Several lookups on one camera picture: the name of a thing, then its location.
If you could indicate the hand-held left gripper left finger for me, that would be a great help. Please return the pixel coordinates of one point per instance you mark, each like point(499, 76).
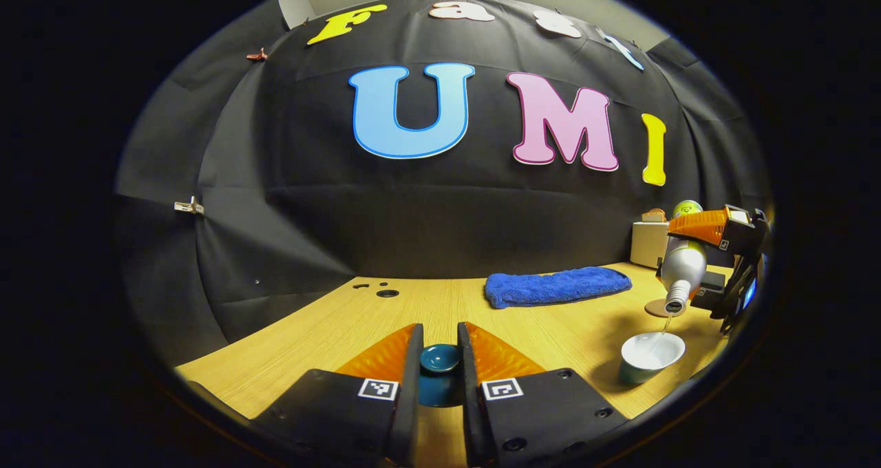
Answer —
point(411, 385)

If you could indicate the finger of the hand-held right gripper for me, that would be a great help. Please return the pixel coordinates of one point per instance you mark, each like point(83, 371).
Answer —
point(712, 292)
point(740, 232)

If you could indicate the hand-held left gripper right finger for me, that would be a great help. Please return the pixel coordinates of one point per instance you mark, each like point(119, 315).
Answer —
point(469, 385)

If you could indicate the silver green-label water bottle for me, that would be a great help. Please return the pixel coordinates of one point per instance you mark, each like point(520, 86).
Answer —
point(685, 265)

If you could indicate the dark teal teacup lid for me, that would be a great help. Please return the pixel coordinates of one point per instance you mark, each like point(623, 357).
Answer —
point(439, 358)

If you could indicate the round brown coaster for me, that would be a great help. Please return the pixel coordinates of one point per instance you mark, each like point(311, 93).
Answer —
point(655, 308)

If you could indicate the white teacup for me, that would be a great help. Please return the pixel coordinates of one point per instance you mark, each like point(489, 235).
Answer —
point(650, 354)

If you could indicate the white toaster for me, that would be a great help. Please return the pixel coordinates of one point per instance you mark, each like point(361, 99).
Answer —
point(648, 244)

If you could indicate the bread slice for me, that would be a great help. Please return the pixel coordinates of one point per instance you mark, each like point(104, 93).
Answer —
point(654, 215)

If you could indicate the black table grommet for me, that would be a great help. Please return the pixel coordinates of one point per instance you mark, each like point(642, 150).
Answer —
point(387, 293)

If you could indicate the blue towel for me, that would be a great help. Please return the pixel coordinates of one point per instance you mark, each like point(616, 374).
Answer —
point(557, 285)

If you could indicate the black backdrop cloth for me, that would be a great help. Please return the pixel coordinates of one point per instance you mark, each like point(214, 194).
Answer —
point(413, 227)

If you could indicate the red clip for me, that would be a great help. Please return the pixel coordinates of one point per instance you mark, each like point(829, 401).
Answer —
point(257, 55)

